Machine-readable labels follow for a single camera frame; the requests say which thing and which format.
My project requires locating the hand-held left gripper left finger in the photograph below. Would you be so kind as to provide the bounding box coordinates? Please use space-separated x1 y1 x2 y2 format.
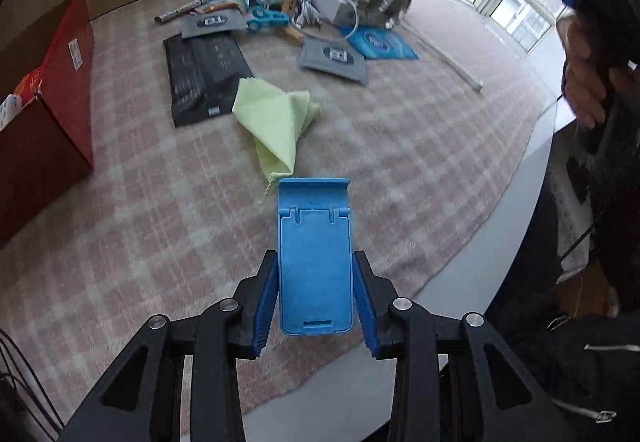
57 249 280 442

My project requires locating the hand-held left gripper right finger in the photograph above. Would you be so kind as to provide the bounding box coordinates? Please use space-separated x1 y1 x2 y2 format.
352 249 576 442

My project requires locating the blue phone stand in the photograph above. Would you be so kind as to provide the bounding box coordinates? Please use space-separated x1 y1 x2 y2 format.
277 177 357 337

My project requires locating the black packet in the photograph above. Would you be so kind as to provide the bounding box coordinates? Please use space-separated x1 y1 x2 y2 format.
163 32 255 127

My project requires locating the red cardboard box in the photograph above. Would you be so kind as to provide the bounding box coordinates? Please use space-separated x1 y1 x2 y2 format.
0 0 96 250

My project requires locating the white desktop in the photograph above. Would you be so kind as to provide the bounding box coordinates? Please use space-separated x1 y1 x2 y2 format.
240 96 576 442

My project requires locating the person's right hand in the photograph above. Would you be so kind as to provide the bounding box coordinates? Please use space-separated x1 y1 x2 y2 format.
556 14 636 130

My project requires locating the pink plaid tablecloth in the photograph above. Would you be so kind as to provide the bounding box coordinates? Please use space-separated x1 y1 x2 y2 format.
0 0 557 442

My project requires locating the white plastic strip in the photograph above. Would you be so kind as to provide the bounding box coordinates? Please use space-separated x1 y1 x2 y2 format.
407 19 485 92

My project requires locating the blue tissue packet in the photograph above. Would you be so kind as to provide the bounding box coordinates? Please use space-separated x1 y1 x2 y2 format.
340 24 420 60

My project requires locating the light green cloth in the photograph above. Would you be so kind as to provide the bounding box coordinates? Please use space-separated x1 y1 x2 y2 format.
231 78 322 197

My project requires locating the grey round-logo sachet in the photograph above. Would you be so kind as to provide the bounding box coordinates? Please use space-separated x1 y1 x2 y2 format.
181 12 249 40
298 38 369 85

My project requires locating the person's dark jacket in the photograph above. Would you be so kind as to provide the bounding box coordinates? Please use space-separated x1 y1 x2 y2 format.
487 122 640 442

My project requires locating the brown cardboard box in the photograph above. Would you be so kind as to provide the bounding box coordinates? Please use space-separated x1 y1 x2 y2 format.
555 262 621 317

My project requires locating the wooden clothespin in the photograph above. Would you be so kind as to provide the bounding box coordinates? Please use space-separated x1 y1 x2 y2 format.
277 24 306 44

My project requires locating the blue plastic clip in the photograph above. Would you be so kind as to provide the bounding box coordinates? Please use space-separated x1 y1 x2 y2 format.
246 6 291 32

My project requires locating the patterned pen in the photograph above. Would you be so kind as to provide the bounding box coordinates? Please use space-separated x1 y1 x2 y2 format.
154 0 211 26

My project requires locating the dotted tissue pack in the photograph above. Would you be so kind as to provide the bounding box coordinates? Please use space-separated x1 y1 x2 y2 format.
0 94 26 130

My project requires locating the white cable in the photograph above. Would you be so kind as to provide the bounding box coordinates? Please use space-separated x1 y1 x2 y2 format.
290 0 321 28

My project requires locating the black cable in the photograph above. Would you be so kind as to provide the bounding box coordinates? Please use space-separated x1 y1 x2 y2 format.
0 329 66 442

